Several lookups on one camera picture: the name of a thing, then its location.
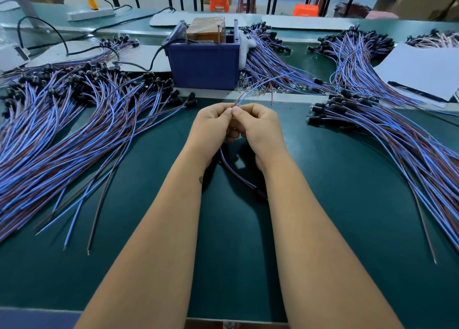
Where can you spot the person's right hand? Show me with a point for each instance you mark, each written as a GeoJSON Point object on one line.
{"type": "Point", "coordinates": [262, 135]}

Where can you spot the person's left hand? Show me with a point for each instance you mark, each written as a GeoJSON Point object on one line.
{"type": "Point", "coordinates": [208, 131]}

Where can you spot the blue plastic tester box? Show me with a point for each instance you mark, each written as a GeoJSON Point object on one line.
{"type": "Point", "coordinates": [204, 67]}

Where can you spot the person's right forearm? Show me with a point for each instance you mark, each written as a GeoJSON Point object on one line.
{"type": "Point", "coordinates": [326, 257]}

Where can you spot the person's left forearm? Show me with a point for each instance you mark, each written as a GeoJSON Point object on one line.
{"type": "Point", "coordinates": [147, 257]}

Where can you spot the white power strip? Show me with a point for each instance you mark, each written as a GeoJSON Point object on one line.
{"type": "Point", "coordinates": [92, 14]}

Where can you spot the white flat mat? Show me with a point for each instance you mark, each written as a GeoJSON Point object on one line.
{"type": "Point", "coordinates": [308, 23]}
{"type": "Point", "coordinates": [204, 19]}
{"type": "Point", "coordinates": [142, 57]}

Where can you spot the brown cardboard block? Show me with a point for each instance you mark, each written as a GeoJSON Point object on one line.
{"type": "Point", "coordinates": [206, 30]}

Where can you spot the black pen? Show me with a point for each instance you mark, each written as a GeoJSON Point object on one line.
{"type": "Point", "coordinates": [417, 91]}

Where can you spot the pink plastic stool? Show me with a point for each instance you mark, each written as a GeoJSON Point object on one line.
{"type": "Point", "coordinates": [382, 15]}

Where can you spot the orange plug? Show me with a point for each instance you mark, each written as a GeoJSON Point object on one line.
{"type": "Point", "coordinates": [92, 2]}

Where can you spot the white paper sheet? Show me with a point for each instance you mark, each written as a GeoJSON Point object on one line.
{"type": "Point", "coordinates": [424, 68]}

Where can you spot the white plastic device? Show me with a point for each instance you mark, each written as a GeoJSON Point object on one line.
{"type": "Point", "coordinates": [11, 58]}

